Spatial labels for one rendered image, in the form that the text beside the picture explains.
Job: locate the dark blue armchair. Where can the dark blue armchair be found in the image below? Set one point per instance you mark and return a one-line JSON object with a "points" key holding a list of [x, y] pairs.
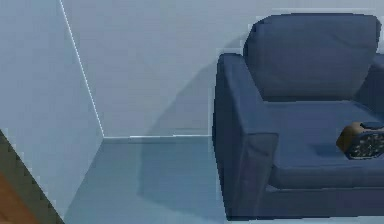
{"points": [[300, 66]]}

